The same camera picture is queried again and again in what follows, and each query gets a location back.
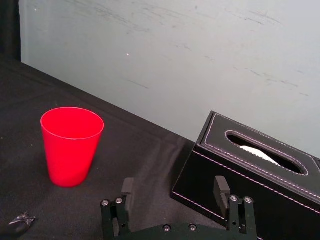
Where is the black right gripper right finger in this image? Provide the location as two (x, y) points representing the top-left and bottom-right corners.
(213, 175), (258, 240)

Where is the red plastic cup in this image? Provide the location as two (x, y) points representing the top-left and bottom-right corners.
(40, 106), (105, 188)

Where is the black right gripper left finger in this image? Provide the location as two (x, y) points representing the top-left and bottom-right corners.
(100, 177), (135, 240)

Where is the black curtain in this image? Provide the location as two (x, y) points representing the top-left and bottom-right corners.
(0, 0), (22, 62)

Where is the black leather tissue box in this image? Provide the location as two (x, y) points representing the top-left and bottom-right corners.
(169, 110), (320, 240)

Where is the black table cloth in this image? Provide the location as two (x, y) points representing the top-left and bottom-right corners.
(0, 59), (320, 240)

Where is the white tissue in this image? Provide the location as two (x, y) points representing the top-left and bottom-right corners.
(239, 144), (280, 167)

